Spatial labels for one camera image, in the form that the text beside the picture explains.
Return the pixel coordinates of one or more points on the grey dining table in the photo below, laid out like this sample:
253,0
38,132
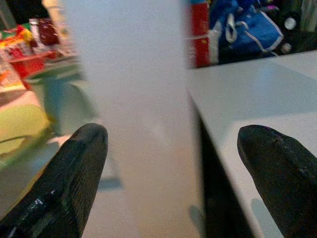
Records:
252,91

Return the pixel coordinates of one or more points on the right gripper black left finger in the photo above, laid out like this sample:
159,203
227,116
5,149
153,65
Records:
67,178

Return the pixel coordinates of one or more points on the red plastic basket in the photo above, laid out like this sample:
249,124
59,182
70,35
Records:
32,63

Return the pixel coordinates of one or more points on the blue bag white trim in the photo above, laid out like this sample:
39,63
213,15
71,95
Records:
250,32

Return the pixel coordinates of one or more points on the red box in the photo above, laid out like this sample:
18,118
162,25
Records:
200,32

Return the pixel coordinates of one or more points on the yellow-green plate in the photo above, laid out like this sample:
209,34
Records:
22,126

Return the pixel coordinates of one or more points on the white kitchen counter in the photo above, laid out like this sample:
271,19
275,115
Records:
138,86

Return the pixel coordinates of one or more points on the dark red snack packet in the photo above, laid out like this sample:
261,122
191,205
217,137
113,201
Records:
48,32

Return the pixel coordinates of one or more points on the dark cabinet white knobs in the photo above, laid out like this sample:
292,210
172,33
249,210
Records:
297,34

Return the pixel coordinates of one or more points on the light green bowl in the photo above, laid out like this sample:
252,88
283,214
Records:
64,101

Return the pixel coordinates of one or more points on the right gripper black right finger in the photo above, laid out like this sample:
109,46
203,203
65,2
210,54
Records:
284,178

